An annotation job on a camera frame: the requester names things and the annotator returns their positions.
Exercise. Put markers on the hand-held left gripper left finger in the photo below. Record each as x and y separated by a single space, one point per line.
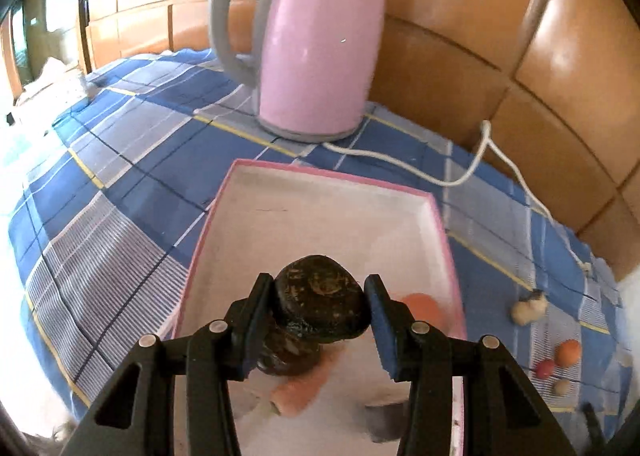
251 346

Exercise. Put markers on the orange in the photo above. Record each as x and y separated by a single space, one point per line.
425 311
568 354

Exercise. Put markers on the pink-rimmed white tray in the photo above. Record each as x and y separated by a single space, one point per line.
325 216

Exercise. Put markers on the wooden wardrobe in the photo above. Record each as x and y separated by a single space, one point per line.
475 10

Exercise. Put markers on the cut dark root with tail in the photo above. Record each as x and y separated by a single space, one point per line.
539 305

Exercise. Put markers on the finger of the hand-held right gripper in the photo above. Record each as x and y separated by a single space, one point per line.
594 431

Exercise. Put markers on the red cherry tomato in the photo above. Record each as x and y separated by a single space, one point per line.
545 369

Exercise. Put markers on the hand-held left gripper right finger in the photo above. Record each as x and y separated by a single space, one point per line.
384 336

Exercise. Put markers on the small carrot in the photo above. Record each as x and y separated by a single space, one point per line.
300 388

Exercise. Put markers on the wooden glazed door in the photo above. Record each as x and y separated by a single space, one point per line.
30 35

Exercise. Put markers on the pink electric kettle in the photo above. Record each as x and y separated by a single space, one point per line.
320 35

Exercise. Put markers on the blue checked tablecloth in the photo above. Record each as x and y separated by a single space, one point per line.
125 160

